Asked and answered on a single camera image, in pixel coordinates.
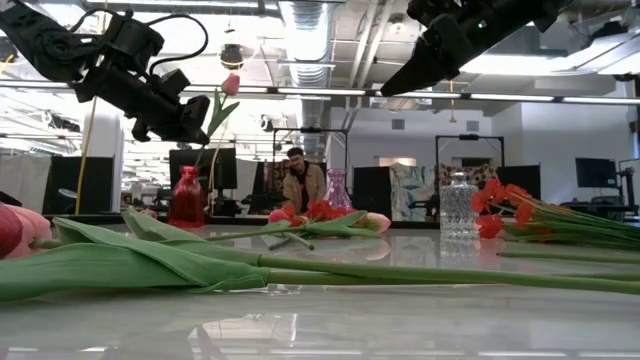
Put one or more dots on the pale leaf print fabric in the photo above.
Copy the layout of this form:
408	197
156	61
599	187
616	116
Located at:
412	192

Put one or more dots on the white curtain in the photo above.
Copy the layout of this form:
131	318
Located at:
25	180

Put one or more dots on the black partition panel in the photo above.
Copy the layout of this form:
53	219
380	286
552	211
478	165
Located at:
372	192
522	180
75	185

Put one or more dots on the black gantry frame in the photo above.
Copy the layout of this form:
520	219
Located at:
469	136
310	130

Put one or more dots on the red mandala fabric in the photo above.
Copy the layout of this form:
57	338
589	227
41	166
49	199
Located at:
274	177

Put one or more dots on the red artificial tulip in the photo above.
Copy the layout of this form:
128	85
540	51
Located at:
278	216
575	257
149	213
100	270

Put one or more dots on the dark floral fabric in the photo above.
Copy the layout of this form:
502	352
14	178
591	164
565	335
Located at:
482	175

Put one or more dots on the person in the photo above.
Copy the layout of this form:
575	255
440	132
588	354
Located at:
302	187

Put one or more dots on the pink artificial tulip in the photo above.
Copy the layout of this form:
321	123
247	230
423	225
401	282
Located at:
377	222
230	84
32	227

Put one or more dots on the red blossom sprig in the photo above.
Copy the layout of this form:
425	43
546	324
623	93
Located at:
492	192
489	226
320	210

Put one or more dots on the silver ventilation duct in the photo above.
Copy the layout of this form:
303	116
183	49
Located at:
307	40

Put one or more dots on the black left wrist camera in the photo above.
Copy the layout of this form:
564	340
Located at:
175	82

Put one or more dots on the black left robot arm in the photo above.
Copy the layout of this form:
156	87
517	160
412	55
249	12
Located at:
45	45

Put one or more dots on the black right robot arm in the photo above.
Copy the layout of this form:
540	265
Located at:
547	10

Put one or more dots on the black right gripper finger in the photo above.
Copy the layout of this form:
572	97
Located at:
430	65

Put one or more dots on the purple glass vase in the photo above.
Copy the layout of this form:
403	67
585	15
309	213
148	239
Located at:
337	192

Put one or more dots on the long ceiling light bar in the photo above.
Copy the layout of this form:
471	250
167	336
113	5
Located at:
320	91

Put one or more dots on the black monitor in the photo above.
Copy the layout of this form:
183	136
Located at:
220	170
595	172

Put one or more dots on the clear glass vase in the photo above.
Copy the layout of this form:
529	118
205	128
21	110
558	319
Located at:
457	210

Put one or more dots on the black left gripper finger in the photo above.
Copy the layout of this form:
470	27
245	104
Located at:
192	134
196	107

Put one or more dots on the red glass vase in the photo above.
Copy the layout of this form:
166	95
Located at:
187	205

